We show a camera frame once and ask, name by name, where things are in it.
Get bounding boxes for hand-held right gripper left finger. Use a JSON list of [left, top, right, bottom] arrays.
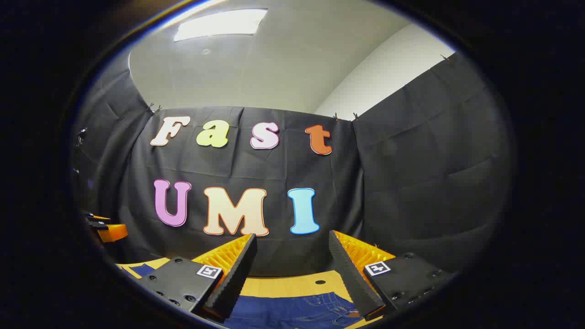
[[136, 233, 258, 322]]

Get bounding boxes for blue jeans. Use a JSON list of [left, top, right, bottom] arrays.
[[120, 263, 366, 329]]

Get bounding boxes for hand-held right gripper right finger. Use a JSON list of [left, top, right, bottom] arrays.
[[328, 230, 458, 321]]

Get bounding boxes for ceiling light panel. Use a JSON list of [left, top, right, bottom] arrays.
[[174, 8, 268, 42]]

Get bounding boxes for black backdrop cloth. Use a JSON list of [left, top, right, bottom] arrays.
[[71, 50, 517, 279]]

